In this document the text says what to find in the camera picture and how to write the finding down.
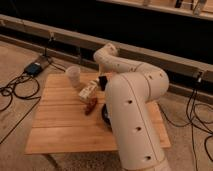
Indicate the black eraser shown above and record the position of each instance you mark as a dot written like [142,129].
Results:
[103,81]

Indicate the wooden table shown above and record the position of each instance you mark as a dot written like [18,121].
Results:
[60,125]

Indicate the brown chocolate bar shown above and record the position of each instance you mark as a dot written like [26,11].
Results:
[90,106]

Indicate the black power adapter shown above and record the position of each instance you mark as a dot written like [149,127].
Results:
[33,69]

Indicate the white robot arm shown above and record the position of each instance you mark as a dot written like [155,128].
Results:
[132,86]

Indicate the translucent plastic cup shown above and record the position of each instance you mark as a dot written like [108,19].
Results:
[73,73]

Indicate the long wooden beam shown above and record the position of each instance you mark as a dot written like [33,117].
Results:
[169,62]

